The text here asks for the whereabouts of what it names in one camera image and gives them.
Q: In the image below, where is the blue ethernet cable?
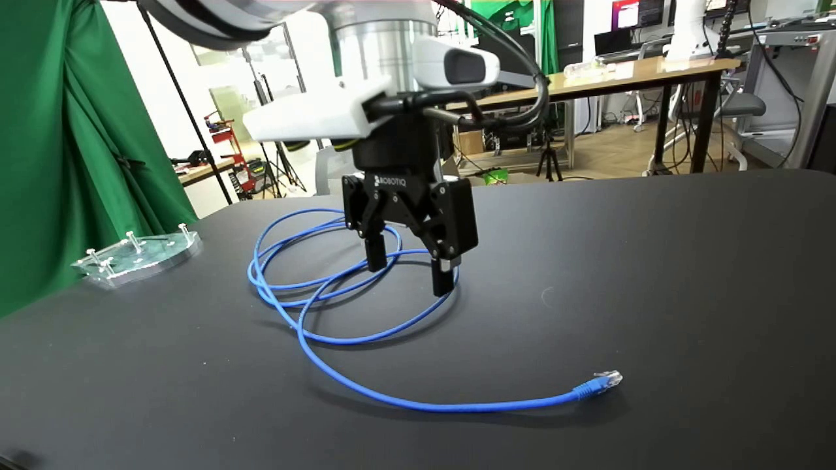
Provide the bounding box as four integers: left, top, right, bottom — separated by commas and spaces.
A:
247, 207, 628, 416

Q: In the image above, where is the clear acrylic plate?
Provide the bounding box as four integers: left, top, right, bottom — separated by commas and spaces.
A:
73, 224, 203, 291

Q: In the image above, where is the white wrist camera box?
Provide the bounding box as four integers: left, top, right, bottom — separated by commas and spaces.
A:
243, 79, 394, 142

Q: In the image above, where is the green backdrop curtain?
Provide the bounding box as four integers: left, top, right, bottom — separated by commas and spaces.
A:
0, 0, 196, 317

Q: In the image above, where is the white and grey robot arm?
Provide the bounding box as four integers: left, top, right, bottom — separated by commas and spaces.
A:
136, 0, 478, 294

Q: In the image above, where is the wooden desk with black legs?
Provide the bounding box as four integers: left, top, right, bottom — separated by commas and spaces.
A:
469, 56, 746, 178

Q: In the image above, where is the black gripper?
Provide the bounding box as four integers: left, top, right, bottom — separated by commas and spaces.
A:
343, 114, 478, 294

